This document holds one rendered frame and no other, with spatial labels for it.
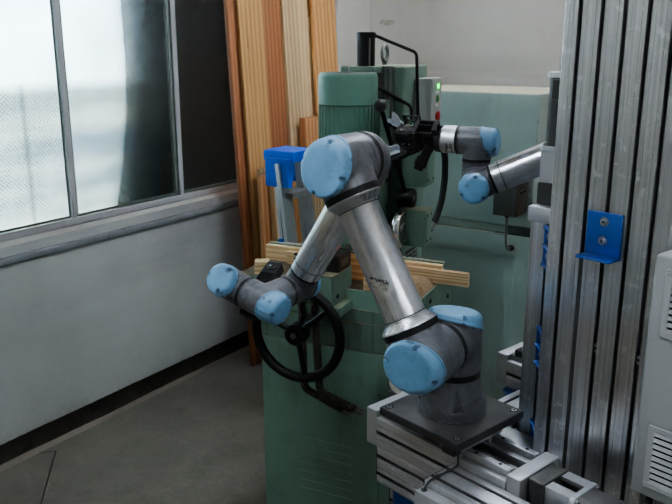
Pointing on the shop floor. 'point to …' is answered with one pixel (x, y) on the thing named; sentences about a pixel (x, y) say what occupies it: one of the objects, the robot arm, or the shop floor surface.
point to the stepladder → (277, 160)
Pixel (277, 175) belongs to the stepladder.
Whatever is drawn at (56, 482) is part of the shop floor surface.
